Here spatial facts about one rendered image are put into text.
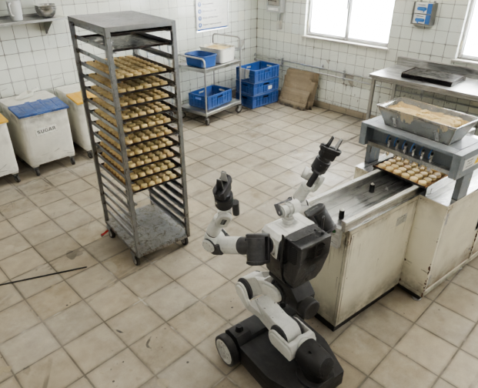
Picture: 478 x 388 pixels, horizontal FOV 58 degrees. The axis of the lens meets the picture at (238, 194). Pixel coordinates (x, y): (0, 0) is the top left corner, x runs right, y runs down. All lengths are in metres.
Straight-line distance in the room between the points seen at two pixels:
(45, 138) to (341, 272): 3.63
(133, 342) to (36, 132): 2.85
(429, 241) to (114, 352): 2.16
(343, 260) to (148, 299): 1.46
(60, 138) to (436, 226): 3.96
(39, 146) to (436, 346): 4.23
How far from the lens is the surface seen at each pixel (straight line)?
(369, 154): 3.30
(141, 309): 3.23
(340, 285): 2.76
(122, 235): 3.72
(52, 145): 5.25
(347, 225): 2.48
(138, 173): 3.24
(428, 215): 3.05
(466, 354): 3.23
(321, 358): 2.46
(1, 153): 5.09
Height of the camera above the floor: 2.22
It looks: 30 degrees down
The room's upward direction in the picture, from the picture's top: straight up
